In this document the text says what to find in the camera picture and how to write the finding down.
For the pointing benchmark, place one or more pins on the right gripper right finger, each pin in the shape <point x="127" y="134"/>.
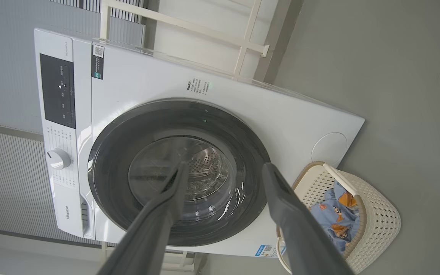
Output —
<point x="300" y="236"/>

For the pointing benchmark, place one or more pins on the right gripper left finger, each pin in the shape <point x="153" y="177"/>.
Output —
<point x="147" y="236"/>

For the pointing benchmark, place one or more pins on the blue cartoon print garment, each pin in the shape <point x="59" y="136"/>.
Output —
<point x="332" y="219"/>

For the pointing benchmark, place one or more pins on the cream and orange garment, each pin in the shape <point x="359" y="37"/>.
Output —
<point x="348" y="199"/>

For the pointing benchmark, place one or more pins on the glass washing machine door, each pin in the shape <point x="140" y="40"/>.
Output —
<point x="113" y="168"/>

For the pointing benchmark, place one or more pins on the white front-load washing machine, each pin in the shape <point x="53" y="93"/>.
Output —
<point x="288" y="122"/>

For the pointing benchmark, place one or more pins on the white plastic selector dial knob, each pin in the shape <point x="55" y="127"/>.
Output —
<point x="57" y="159"/>

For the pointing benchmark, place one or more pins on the black washing machine display panel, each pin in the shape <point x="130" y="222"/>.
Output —
<point x="54" y="91"/>

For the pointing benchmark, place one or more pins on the blue energy label sticker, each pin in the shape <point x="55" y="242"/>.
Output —
<point x="266" y="251"/>

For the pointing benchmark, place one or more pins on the cream perforated laundry basket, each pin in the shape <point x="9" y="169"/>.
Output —
<point x="380" y="217"/>

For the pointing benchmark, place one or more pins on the round white filter cover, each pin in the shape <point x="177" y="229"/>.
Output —
<point x="329" y="149"/>

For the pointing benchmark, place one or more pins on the black QR code sticker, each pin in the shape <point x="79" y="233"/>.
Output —
<point x="97" y="63"/>

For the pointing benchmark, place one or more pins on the grey slatted vent grille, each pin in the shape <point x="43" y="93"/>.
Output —
<point x="90" y="4"/>

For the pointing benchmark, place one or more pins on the white metal rack frame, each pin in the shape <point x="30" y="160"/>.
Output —
<point x="189" y="26"/>

